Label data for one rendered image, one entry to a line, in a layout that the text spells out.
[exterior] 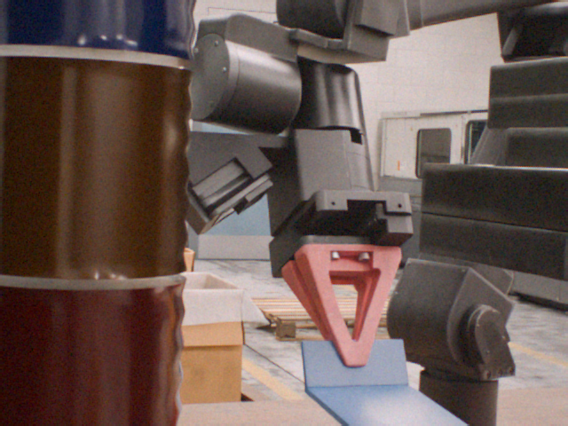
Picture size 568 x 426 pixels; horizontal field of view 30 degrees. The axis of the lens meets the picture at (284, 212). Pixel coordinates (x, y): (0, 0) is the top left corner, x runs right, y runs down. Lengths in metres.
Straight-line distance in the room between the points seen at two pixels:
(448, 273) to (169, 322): 0.66
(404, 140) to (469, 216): 11.10
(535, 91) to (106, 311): 0.29
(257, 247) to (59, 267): 11.52
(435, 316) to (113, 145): 0.66
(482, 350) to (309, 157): 0.22
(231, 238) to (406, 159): 2.05
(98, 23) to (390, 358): 0.55
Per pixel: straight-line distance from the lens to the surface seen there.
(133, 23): 0.17
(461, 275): 0.82
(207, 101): 0.68
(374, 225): 0.69
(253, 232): 11.66
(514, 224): 0.38
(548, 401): 1.16
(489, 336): 0.82
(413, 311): 0.83
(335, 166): 0.69
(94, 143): 0.17
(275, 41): 0.71
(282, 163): 0.71
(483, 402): 0.85
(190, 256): 4.56
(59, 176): 0.17
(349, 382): 0.68
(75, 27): 0.17
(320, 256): 0.68
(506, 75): 0.45
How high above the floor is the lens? 1.14
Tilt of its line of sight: 3 degrees down
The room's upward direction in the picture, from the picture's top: 2 degrees clockwise
